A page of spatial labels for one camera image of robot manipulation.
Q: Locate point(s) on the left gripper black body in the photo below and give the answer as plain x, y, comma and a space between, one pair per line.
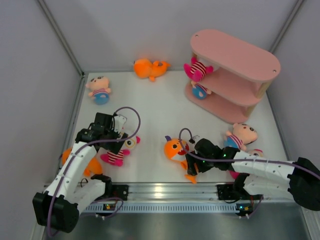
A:
113, 147

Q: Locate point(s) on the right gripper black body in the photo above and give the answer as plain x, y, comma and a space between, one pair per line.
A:
203, 165

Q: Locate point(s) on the orange shark plush purple fin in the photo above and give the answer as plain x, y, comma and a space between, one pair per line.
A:
174, 151

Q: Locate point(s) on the orange shark plush back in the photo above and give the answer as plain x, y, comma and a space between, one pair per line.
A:
144, 68

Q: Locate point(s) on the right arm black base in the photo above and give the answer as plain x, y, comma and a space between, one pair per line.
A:
227, 193

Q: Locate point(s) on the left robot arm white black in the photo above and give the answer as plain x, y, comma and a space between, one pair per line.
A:
59, 206

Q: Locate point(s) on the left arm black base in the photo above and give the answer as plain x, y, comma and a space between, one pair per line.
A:
118, 190

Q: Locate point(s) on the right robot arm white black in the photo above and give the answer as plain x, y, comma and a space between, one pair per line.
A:
295, 180

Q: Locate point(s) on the boy doll plush on shelf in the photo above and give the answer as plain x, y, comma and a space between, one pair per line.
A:
199, 91

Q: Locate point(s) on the pink panda plush on shelf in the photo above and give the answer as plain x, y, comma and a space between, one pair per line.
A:
198, 68

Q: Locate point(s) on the pink three-tier shelf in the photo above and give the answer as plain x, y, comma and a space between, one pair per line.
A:
243, 72

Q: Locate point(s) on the panda plush yellow glasses left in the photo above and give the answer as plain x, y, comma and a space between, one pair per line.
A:
126, 149

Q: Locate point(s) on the panda plush yellow glasses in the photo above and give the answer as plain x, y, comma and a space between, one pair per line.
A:
252, 152
126, 149

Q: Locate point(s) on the boy doll plush right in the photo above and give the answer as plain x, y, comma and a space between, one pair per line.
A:
240, 136

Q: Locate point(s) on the boy doll plush left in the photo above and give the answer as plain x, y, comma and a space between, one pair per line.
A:
99, 89

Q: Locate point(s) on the panda plush yellow glasses right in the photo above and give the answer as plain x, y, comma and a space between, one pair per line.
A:
252, 152

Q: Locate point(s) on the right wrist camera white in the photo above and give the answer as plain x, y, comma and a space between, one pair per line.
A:
194, 139

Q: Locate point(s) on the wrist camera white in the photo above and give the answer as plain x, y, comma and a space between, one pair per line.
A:
119, 122
194, 139

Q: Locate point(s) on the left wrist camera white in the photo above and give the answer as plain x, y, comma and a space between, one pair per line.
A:
119, 122

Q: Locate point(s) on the white slotted cable duct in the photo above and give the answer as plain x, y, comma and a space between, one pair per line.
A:
108, 208

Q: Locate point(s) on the aluminium rail front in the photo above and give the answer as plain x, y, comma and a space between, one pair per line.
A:
172, 191

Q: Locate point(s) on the aluminium frame post left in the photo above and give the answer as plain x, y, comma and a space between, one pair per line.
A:
61, 37

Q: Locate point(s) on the aluminium frame post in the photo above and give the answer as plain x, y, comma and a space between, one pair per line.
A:
298, 4
61, 37

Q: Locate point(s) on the aluminium frame post right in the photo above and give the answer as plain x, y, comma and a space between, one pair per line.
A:
298, 4

